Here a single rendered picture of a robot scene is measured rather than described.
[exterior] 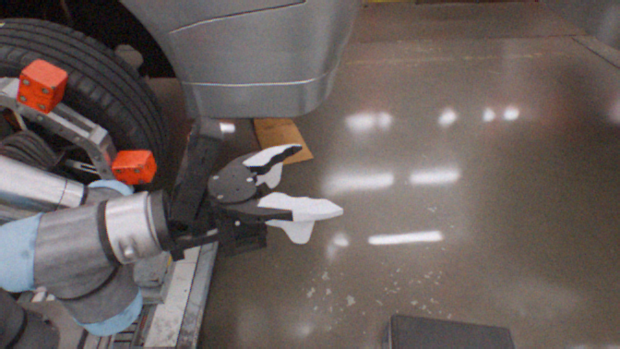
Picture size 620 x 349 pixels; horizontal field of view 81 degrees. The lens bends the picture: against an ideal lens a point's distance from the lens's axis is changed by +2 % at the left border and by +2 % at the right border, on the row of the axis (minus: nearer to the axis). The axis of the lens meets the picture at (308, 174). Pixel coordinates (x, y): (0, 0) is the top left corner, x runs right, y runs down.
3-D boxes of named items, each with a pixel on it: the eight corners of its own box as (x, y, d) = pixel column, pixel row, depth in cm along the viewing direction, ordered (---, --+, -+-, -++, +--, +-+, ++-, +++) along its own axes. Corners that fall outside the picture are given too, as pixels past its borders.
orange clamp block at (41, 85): (63, 99, 93) (70, 72, 88) (46, 116, 87) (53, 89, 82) (32, 85, 90) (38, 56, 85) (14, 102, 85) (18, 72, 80)
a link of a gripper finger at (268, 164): (288, 168, 55) (246, 199, 49) (284, 134, 52) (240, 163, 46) (304, 174, 54) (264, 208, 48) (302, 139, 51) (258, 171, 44)
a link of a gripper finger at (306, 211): (342, 239, 42) (270, 226, 45) (343, 200, 39) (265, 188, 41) (336, 259, 40) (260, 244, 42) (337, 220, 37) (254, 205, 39)
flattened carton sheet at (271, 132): (290, 115, 277) (290, 112, 275) (314, 159, 238) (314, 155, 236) (251, 122, 270) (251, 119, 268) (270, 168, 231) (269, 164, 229)
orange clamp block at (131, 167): (127, 167, 109) (158, 167, 109) (118, 186, 103) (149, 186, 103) (119, 150, 104) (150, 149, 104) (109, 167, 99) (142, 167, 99)
